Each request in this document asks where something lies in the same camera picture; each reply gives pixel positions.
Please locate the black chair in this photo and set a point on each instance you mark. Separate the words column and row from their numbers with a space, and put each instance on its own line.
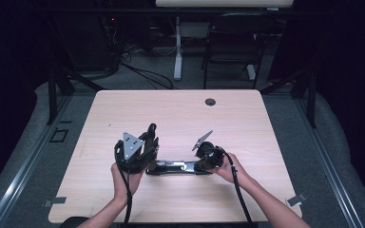
column 234, row 44

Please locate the person's right hand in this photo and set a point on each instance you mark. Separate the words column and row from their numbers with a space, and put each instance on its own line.
column 231, row 172

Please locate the grey tape piece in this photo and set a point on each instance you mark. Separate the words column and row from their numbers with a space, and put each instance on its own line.
column 296, row 199
column 55, row 201

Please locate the person's left hand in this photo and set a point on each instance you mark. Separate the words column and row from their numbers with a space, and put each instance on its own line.
column 125, row 183

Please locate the black metal stand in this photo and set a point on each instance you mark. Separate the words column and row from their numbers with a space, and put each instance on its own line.
column 52, row 95
column 311, row 101

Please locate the dark equipment with red light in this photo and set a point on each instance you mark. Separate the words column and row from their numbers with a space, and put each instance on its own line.
column 85, row 41

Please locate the person's dark clothing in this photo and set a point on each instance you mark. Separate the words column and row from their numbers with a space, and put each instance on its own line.
column 72, row 222

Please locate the black stapler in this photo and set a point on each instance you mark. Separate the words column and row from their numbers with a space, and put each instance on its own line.
column 174, row 167

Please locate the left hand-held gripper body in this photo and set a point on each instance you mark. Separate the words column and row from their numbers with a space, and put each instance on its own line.
column 131, row 152

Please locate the aluminium floor rail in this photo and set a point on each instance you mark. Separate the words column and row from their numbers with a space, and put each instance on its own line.
column 22, row 171
column 329, row 164

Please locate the white desk leg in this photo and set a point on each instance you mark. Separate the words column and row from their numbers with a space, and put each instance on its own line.
column 251, row 72
column 178, row 50

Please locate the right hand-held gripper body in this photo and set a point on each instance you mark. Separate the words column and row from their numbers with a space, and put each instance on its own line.
column 210, row 155

